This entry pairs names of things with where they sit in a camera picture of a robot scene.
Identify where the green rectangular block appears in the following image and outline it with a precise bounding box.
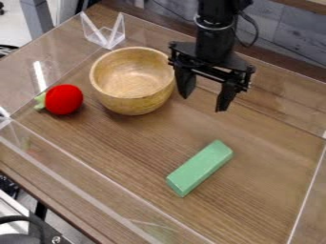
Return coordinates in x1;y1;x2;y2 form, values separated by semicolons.
166;140;233;197

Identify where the clear acrylic tray enclosure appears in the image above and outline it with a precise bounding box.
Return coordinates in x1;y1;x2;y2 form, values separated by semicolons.
0;19;326;244

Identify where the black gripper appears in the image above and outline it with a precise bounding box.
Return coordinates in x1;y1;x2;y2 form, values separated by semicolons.
169;41;257;112

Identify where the clear acrylic corner bracket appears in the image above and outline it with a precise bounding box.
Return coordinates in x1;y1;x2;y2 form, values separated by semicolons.
80;11;126;50

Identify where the black metal base bracket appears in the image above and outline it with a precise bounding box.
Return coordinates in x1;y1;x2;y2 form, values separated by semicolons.
24;212;74;244

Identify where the wooden bowl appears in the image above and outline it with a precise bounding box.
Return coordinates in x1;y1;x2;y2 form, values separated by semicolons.
90;47;177;115

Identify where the red plush fruit green leaf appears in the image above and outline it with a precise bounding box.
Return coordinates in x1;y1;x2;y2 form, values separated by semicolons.
35;84;83;115

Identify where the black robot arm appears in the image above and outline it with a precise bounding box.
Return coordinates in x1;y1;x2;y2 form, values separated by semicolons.
169;0;259;112

